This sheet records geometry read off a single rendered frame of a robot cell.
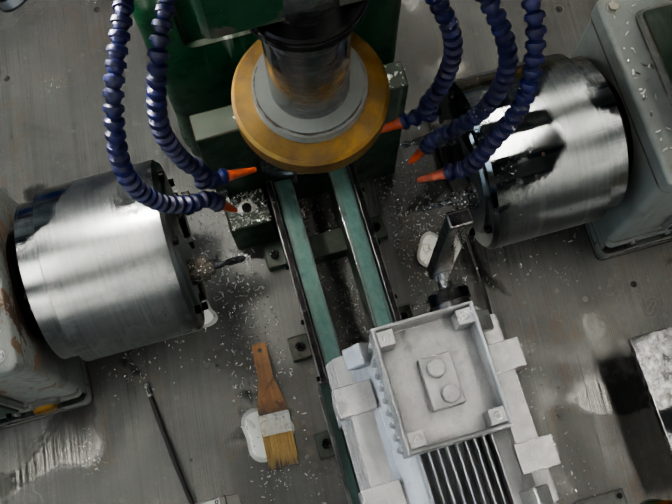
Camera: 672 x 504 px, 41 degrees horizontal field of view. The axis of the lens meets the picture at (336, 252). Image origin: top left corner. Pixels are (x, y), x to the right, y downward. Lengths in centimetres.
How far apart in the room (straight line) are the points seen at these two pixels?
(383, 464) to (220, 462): 61
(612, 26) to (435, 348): 62
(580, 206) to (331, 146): 42
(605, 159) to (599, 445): 49
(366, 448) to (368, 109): 38
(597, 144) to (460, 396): 51
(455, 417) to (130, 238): 52
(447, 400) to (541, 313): 71
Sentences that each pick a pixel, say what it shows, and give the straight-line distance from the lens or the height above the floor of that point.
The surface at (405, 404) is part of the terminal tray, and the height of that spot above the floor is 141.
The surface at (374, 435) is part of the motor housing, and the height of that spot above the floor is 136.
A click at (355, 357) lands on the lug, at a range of 89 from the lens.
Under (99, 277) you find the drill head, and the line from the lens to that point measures 119.
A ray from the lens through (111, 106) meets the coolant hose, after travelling 97.
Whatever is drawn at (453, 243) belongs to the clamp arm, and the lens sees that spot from 115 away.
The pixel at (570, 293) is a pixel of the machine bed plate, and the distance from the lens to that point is 155.
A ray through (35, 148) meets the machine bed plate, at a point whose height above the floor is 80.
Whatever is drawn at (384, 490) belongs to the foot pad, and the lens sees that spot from 90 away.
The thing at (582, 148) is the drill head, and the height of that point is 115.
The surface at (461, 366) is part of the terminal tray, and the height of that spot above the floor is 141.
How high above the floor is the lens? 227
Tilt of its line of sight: 75 degrees down
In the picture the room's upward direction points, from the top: 1 degrees counter-clockwise
